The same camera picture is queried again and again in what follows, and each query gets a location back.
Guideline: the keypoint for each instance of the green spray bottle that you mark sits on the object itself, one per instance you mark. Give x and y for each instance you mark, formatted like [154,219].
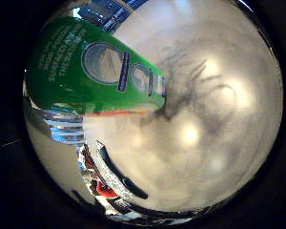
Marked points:
[85,89]

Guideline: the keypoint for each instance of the red item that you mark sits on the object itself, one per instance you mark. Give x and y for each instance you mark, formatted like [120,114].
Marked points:
[105,190]

